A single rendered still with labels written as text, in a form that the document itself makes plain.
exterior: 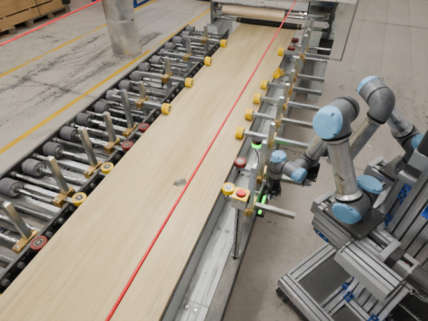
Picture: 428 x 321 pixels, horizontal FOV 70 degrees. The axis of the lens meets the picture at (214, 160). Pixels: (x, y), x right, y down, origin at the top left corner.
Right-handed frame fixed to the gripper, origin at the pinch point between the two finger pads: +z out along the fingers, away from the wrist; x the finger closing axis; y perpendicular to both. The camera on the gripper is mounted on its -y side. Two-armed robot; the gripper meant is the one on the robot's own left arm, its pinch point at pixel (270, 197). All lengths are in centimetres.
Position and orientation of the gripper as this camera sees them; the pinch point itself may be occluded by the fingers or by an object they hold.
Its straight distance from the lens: 184.3
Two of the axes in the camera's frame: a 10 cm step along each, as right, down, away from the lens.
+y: 0.0, 6.7, -7.4
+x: 10.0, 0.0, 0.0
